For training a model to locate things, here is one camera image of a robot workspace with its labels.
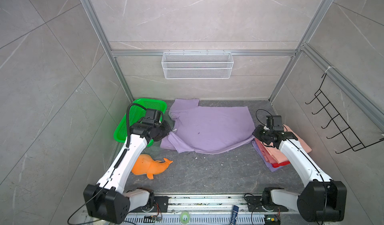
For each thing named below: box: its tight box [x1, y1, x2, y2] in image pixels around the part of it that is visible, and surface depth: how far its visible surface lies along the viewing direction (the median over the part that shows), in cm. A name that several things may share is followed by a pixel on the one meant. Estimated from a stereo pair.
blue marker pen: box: [230, 205, 239, 225], surface depth 71 cm
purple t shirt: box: [160, 98, 256, 155], surface depth 107 cm
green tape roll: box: [180, 211, 190, 224], surface depth 71 cm
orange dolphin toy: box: [131, 154, 174, 180], surface depth 81 cm
